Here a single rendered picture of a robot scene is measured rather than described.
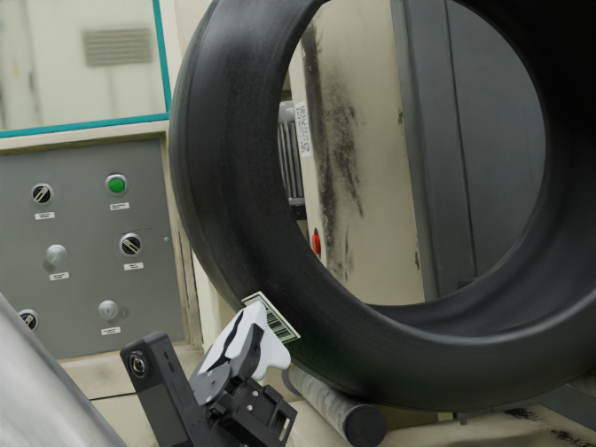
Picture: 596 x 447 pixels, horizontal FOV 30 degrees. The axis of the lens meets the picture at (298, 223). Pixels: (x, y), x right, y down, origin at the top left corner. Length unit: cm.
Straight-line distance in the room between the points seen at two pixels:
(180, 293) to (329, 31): 57
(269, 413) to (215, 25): 38
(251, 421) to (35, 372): 34
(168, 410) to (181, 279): 90
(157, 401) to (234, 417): 7
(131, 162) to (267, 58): 79
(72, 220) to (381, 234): 56
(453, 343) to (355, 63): 51
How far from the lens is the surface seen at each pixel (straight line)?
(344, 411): 116
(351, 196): 149
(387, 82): 151
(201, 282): 474
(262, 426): 99
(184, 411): 96
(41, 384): 69
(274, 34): 108
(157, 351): 96
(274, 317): 109
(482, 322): 142
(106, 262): 184
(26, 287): 185
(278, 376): 147
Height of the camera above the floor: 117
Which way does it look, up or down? 3 degrees down
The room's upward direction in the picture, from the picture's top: 7 degrees counter-clockwise
